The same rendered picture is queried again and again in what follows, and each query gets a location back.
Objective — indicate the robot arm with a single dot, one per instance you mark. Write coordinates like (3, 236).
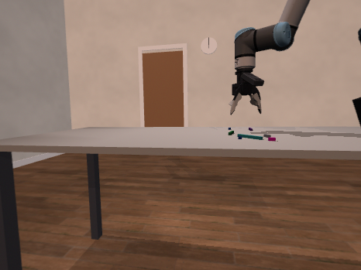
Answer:
(277, 37)

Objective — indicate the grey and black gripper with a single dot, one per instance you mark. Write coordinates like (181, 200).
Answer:
(244, 88)

